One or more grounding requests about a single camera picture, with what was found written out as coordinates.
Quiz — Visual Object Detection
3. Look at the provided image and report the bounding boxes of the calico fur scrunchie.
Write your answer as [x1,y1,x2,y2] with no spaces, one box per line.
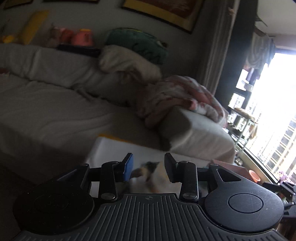
[129,161,181,196]

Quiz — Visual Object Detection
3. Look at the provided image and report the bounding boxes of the orange plastic basin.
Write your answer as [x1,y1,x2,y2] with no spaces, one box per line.
[248,170,261,183]

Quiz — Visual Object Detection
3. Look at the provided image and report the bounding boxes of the metal plant shelf rack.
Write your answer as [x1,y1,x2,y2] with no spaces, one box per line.
[226,107,258,150]

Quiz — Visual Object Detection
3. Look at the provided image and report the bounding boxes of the grey covered sofa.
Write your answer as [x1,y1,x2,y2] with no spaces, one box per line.
[1,44,235,182]

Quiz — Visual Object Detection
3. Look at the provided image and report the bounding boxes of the pink floral blanket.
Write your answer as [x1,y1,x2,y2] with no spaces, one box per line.
[137,75,228,128]

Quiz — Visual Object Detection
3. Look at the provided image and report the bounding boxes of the beige pillow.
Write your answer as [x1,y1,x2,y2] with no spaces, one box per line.
[98,45,162,84]

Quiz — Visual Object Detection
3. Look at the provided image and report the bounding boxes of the green plush cushion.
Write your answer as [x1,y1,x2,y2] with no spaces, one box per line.
[104,28,168,65]

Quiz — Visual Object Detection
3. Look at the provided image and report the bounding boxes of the pink orange plush toy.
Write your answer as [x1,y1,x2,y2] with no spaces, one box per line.
[46,26,95,48]

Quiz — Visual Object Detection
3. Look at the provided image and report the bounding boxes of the yellow plush toy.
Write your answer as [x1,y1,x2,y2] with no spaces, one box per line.
[1,10,50,45]

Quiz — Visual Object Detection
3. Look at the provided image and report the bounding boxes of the yellow framed wall painting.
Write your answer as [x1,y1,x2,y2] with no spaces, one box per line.
[121,0,205,34]

